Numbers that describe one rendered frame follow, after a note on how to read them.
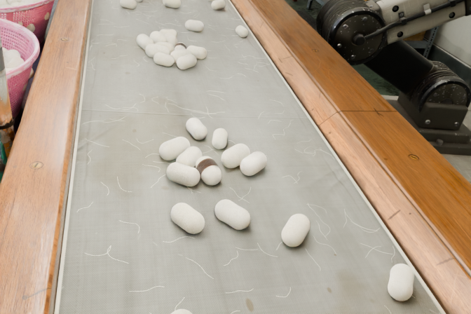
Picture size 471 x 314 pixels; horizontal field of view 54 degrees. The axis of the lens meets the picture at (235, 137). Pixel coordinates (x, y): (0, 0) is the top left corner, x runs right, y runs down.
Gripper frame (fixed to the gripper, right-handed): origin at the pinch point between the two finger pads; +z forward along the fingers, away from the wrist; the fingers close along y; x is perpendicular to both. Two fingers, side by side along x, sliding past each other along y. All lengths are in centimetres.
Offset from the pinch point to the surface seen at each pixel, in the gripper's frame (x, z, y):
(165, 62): -1.5, 18.5, 4.6
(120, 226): -5.1, 24.9, 38.3
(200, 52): 1.8, 13.7, 1.2
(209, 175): -0.8, 17.1, 33.5
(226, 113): 3.7, 14.0, 18.1
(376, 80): 146, -44, -150
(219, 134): 0.6, 15.0, 26.2
